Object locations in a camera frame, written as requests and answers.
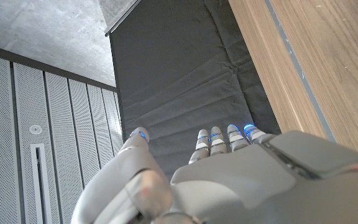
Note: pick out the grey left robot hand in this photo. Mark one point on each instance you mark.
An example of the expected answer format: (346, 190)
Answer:
(244, 186)

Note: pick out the light wooden panel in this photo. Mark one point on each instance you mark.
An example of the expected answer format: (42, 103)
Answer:
(300, 74)

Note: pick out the black fabric backdrop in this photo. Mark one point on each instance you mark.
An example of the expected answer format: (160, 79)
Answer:
(179, 71)

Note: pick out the white ceiling slot vent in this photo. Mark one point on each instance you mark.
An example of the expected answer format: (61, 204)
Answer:
(40, 183)

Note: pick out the round white ceiling sensor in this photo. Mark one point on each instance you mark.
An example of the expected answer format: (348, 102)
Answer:
(35, 129)

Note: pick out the grey backdrop top rail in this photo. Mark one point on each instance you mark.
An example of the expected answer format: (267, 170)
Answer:
(121, 20)

